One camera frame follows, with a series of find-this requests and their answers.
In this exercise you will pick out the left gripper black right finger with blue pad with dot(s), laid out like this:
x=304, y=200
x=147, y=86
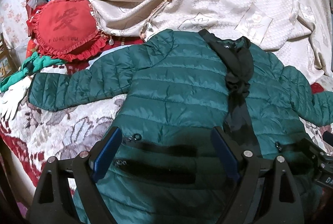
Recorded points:
x=265, y=190

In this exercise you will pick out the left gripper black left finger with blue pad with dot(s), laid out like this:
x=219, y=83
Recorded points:
x=53, y=203

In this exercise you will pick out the dark green puffer jacket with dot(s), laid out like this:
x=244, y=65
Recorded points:
x=178, y=87

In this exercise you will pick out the floral red white blanket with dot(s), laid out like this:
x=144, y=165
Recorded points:
x=33, y=135

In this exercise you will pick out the white glove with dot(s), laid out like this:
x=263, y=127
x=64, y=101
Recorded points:
x=13, y=96

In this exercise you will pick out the green cloth garment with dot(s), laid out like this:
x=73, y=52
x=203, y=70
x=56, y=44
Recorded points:
x=31, y=65

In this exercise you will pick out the light blue folded garment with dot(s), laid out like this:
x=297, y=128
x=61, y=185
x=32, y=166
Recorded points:
x=111, y=50

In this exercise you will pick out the red heart-shaped ruffled pillow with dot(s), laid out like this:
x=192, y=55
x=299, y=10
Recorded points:
x=67, y=30

